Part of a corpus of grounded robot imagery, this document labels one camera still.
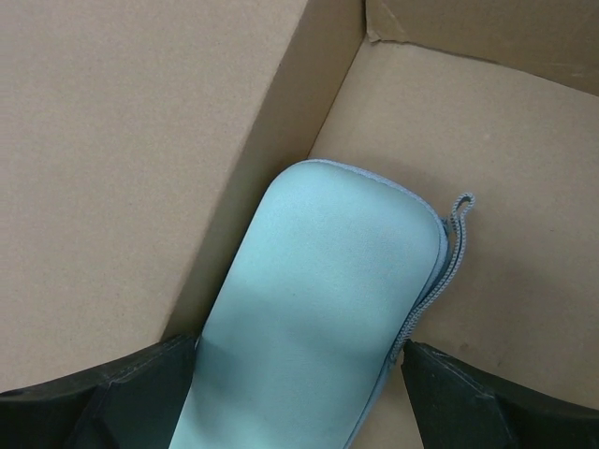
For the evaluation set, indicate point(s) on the light blue zipper pouch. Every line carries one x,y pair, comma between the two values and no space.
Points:
333,273

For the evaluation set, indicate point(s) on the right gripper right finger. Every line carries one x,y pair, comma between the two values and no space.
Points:
459,406

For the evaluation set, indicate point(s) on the brown cardboard express box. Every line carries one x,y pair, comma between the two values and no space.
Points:
139,137

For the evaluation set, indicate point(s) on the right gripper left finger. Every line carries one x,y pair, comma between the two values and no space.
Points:
132,402

